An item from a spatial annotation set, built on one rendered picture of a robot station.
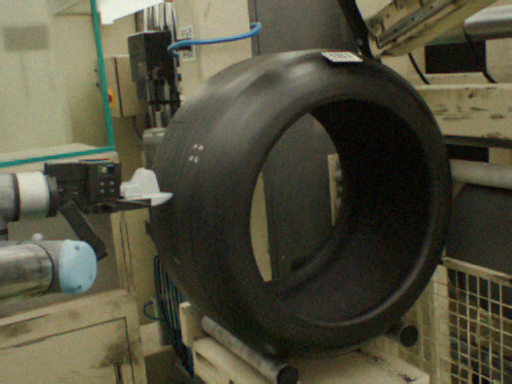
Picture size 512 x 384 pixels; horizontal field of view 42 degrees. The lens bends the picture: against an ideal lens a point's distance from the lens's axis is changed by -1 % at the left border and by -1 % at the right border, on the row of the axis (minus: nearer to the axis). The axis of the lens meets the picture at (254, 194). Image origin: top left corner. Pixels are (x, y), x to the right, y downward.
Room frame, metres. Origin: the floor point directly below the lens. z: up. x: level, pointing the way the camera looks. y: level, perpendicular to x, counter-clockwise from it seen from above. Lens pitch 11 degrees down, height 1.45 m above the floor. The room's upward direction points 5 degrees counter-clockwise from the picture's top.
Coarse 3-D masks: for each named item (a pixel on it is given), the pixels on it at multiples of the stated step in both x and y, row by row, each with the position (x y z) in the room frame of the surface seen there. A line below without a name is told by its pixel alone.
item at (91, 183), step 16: (80, 160) 1.08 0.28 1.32; (96, 160) 1.10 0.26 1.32; (48, 176) 1.02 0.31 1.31; (64, 176) 1.03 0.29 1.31; (80, 176) 1.04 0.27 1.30; (96, 176) 1.03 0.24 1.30; (112, 176) 1.04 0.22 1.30; (64, 192) 1.04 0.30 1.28; (80, 192) 1.04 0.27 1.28; (96, 192) 1.03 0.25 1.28; (112, 192) 1.05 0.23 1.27; (80, 208) 1.04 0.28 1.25; (96, 208) 1.03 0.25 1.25
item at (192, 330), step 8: (184, 304) 1.39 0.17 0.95; (184, 312) 1.38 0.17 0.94; (192, 312) 1.38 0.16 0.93; (200, 312) 1.40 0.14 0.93; (184, 320) 1.38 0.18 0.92; (192, 320) 1.39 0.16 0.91; (200, 320) 1.39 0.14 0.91; (184, 328) 1.38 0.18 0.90; (192, 328) 1.39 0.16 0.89; (200, 328) 1.39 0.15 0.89; (184, 336) 1.39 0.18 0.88; (192, 336) 1.38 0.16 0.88; (200, 336) 1.39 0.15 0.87; (208, 336) 1.40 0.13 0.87; (192, 344) 1.38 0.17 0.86
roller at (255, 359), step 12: (204, 324) 1.37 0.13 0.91; (216, 324) 1.34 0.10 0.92; (216, 336) 1.32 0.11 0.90; (228, 336) 1.28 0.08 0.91; (240, 348) 1.22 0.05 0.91; (252, 348) 1.20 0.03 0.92; (252, 360) 1.17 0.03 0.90; (264, 360) 1.14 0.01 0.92; (276, 360) 1.13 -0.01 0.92; (264, 372) 1.13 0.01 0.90; (276, 372) 1.10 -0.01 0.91; (288, 372) 1.10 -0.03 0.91
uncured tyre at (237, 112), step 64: (256, 64) 1.20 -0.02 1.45; (320, 64) 1.15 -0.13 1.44; (192, 128) 1.14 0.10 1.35; (256, 128) 1.07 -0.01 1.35; (384, 128) 1.43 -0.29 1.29; (192, 192) 1.06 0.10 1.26; (384, 192) 1.48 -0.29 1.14; (448, 192) 1.26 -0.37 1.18; (192, 256) 1.06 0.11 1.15; (320, 256) 1.45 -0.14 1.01; (384, 256) 1.40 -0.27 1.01; (256, 320) 1.06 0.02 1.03; (320, 320) 1.13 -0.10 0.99; (384, 320) 1.18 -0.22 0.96
